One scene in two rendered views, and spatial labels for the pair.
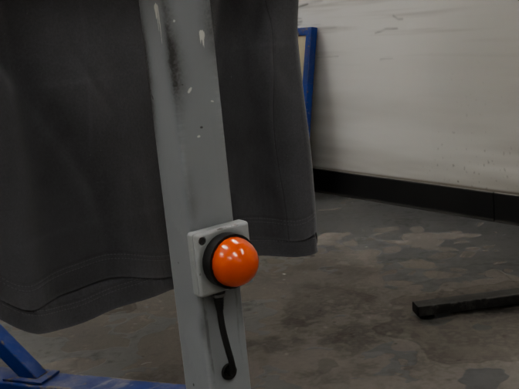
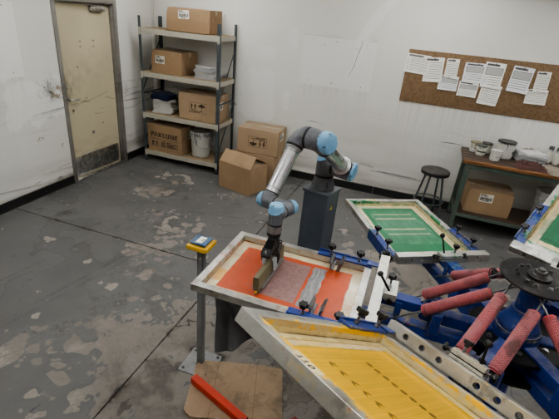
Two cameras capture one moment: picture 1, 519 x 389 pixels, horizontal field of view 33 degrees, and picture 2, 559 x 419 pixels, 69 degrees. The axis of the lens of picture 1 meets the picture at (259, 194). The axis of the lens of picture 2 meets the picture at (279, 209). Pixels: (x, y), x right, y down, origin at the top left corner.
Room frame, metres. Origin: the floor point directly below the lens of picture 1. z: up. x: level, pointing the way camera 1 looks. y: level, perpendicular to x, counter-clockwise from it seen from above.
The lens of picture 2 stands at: (2.54, -0.84, 2.19)
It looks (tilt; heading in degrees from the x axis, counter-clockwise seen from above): 26 degrees down; 143
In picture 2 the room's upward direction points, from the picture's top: 6 degrees clockwise
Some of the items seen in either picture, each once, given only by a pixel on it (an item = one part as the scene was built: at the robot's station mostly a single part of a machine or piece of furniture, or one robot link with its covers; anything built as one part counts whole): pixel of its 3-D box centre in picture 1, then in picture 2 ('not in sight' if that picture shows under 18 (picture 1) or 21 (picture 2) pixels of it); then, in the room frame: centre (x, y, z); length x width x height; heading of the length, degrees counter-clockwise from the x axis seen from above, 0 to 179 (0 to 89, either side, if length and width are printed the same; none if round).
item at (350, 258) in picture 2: not in sight; (343, 261); (1.23, 0.64, 0.97); 0.30 x 0.05 x 0.07; 35
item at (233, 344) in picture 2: not in sight; (259, 333); (1.27, 0.08, 0.74); 0.46 x 0.04 x 0.42; 35
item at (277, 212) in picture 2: not in sight; (276, 214); (1.10, 0.24, 1.30); 0.09 x 0.08 x 0.11; 108
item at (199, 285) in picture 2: not in sight; (287, 276); (1.20, 0.28, 0.97); 0.79 x 0.58 x 0.04; 35
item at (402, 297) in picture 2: not in sight; (401, 300); (1.66, 0.60, 1.02); 0.17 x 0.06 x 0.05; 35
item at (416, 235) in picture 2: not in sight; (418, 225); (1.23, 1.27, 1.05); 1.08 x 0.61 x 0.23; 155
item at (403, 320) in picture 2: not in sight; (368, 313); (1.55, 0.53, 0.89); 1.24 x 0.06 x 0.06; 35
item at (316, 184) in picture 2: not in sight; (323, 180); (0.76, 0.84, 1.25); 0.15 x 0.15 x 0.10
